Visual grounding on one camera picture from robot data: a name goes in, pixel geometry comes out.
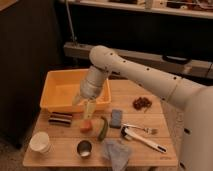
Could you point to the silver cylindrical gripper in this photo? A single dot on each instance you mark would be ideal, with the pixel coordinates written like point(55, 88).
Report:
point(90, 88)

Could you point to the metal fork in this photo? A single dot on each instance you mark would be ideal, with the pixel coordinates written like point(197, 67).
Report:
point(148, 130)

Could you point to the yellow plastic bin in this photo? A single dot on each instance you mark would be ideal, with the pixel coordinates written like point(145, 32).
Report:
point(60, 88)

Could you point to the dark grape bunch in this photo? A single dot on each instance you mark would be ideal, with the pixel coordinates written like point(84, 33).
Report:
point(142, 102)

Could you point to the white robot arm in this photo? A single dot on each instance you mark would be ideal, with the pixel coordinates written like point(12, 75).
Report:
point(194, 99)

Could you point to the grey cloth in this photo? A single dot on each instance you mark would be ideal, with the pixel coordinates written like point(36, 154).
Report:
point(117, 153)

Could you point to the blue sponge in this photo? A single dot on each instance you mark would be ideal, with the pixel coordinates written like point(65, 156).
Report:
point(116, 118)

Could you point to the dark striped eraser block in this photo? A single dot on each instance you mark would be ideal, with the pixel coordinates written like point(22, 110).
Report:
point(60, 119)

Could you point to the metal cup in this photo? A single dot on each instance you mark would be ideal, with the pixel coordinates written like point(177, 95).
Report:
point(84, 148)

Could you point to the grey shelf rail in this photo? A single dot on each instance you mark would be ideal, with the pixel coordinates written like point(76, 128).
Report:
point(195, 68)

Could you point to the wooden table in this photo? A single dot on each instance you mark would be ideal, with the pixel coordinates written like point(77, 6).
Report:
point(64, 140)

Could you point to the green pepper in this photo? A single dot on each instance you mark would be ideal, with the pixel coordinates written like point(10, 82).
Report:
point(104, 130)

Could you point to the small orange apple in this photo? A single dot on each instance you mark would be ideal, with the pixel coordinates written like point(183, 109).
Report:
point(86, 126)

